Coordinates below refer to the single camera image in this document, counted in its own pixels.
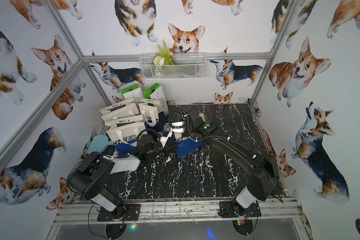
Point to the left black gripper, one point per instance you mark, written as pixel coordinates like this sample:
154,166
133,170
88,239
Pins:
166,147

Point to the dark blue white bag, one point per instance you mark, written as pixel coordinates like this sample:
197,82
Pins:
153,114

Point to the green white takeout bag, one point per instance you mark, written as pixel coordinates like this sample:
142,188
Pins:
132,92

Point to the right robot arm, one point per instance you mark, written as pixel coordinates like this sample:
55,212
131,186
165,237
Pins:
261,170

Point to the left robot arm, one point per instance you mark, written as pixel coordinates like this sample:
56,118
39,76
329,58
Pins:
89,179

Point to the light blue dustpan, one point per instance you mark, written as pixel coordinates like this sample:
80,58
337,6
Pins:
99,144

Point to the artificial fern with flower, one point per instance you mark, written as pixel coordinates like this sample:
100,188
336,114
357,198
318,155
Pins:
164,57

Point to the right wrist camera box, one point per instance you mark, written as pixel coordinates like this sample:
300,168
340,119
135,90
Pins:
177,127

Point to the white wire wall basket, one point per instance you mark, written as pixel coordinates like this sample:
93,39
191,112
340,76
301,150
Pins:
187,66

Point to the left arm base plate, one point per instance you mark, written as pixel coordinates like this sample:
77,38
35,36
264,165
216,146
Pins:
129,212

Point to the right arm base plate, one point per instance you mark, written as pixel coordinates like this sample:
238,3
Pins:
232,209

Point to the aluminium frame rail front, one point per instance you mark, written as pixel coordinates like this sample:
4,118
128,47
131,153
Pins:
176,211

